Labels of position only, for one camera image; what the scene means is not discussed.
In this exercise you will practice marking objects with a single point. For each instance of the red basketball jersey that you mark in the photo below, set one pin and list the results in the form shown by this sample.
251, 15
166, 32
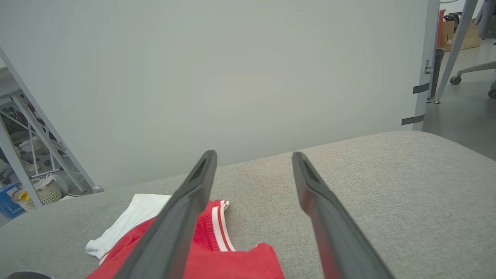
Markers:
232, 263

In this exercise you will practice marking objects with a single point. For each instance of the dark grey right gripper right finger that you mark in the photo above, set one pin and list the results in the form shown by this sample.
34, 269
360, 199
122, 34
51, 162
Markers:
337, 240

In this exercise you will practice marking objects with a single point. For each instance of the small yellow toy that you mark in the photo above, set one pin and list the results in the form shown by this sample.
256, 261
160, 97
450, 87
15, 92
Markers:
24, 195

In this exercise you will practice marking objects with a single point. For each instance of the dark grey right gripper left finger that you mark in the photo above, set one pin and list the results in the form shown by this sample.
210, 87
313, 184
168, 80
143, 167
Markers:
170, 232

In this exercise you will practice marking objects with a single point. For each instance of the blue box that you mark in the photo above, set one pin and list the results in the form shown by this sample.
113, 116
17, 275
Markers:
7, 205

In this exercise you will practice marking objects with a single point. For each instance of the white laundry basket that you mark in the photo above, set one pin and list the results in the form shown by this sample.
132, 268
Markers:
48, 195

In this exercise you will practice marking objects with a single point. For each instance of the light grey partition panel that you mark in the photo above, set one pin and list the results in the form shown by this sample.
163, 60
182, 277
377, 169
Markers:
193, 77

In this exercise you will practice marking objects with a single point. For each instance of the white metal frame rack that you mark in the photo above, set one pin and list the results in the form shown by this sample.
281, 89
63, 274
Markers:
38, 109

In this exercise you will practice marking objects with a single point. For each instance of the grey office chair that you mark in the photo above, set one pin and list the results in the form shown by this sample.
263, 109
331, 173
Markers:
476, 68

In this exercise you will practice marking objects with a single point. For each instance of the brown cardboard box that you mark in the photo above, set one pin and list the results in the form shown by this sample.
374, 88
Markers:
472, 37

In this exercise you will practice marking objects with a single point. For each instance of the black trash bin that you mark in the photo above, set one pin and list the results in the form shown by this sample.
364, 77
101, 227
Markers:
438, 66

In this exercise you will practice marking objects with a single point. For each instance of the grey slanted table leg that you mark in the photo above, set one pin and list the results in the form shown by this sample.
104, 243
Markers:
455, 48

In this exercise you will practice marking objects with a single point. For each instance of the red post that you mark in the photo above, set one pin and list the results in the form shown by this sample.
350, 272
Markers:
441, 27

